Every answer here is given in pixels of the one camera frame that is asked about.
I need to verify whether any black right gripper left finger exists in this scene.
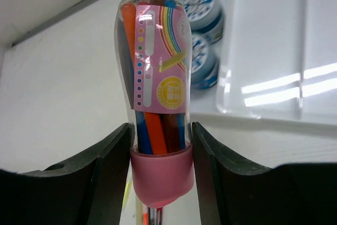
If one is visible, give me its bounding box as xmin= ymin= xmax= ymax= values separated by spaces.
xmin=1 ymin=123 xmax=132 ymax=224

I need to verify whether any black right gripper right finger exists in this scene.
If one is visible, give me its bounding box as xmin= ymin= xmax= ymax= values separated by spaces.
xmin=192 ymin=122 xmax=336 ymax=224

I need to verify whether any blue cleaning gel jar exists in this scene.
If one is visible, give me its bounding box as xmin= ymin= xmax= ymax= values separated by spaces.
xmin=191 ymin=33 xmax=219 ymax=90
xmin=181 ymin=0 xmax=225 ymax=44

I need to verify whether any clear marker tube pink cap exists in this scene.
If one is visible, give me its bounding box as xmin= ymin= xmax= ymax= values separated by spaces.
xmin=114 ymin=0 xmax=194 ymax=209

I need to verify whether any red gel pen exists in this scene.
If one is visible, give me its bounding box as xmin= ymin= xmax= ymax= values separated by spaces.
xmin=148 ymin=208 xmax=163 ymax=225

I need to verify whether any yellow highlighter pen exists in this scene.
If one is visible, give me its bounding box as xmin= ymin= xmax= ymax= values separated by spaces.
xmin=122 ymin=180 xmax=132 ymax=209

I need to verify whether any orange highlighter pen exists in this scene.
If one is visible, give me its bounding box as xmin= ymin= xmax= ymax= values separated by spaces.
xmin=142 ymin=205 xmax=148 ymax=225

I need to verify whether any white compartment organizer tray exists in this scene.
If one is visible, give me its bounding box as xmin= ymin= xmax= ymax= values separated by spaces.
xmin=191 ymin=0 xmax=336 ymax=126

